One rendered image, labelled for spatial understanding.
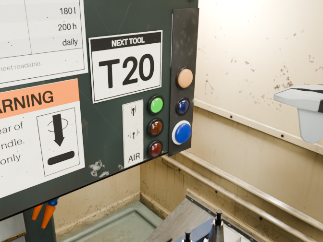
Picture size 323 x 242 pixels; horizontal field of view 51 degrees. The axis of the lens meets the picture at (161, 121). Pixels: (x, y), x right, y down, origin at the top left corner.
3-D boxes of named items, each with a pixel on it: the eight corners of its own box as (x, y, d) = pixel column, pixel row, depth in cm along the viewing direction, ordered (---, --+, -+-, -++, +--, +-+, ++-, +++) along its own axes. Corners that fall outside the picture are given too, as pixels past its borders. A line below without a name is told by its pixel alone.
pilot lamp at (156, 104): (164, 111, 43) (164, 95, 43) (151, 115, 42) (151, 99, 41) (161, 110, 44) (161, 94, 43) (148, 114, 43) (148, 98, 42)
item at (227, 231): (244, 241, 91) (245, 238, 90) (232, 250, 87) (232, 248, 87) (224, 227, 95) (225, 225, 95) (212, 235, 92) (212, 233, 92)
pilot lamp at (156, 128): (163, 134, 45) (164, 118, 44) (150, 138, 43) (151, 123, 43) (160, 132, 45) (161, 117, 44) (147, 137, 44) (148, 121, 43)
